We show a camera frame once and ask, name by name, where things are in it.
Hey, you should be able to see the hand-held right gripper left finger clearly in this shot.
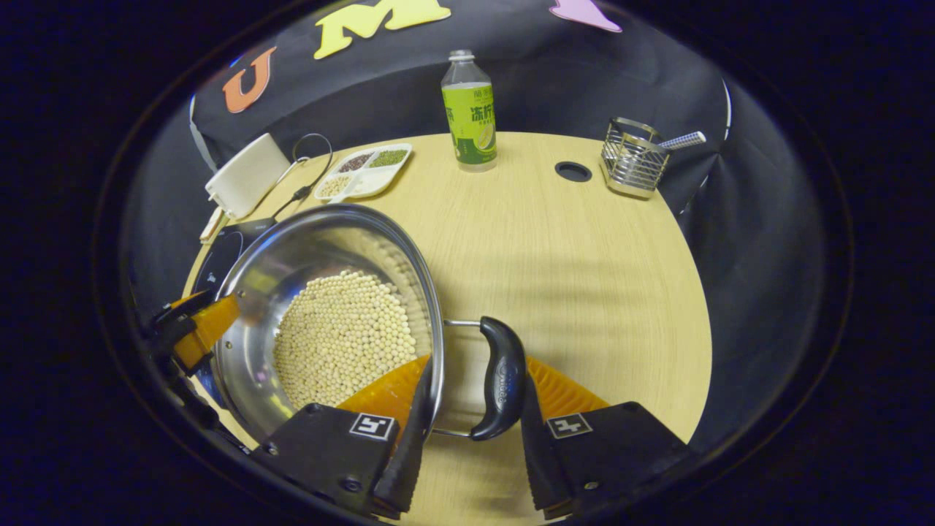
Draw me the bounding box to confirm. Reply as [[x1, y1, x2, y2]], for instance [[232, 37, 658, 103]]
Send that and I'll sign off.
[[252, 354, 437, 521]]

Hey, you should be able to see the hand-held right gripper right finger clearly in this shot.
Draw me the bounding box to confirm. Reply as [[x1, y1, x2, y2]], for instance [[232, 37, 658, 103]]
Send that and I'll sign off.
[[520, 357, 692, 521]]

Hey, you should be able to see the black induction cooktop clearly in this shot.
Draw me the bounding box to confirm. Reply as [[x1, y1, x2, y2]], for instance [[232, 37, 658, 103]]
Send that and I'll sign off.
[[191, 218, 278, 410]]

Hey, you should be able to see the stainless steel pot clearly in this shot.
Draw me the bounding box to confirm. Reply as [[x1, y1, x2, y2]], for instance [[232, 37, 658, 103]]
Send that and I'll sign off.
[[212, 205, 527, 443]]

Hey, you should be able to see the pile of yellow soybeans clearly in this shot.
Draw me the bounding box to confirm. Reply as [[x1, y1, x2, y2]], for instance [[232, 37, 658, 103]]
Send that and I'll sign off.
[[272, 270, 417, 408]]

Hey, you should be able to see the white toaster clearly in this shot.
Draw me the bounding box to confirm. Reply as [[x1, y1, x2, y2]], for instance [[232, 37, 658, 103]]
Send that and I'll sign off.
[[205, 133, 291, 220]]

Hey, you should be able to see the white divided bean plate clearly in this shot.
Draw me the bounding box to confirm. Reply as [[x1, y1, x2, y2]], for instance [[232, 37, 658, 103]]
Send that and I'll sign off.
[[315, 143, 413, 203]]

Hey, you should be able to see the green label drink bottle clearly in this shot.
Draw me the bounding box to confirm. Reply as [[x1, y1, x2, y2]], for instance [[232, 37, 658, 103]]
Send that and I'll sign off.
[[441, 50, 498, 173]]

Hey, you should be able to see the black power cable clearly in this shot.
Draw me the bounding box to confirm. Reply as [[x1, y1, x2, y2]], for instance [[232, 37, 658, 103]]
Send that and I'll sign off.
[[272, 133, 334, 220]]

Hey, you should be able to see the metal wire utensil holder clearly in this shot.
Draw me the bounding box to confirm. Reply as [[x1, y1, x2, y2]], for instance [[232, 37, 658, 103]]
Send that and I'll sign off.
[[600, 117, 670, 199]]

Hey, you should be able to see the metal utensil handle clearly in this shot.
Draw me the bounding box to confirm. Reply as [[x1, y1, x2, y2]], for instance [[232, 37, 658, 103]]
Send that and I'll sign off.
[[657, 131, 707, 152]]

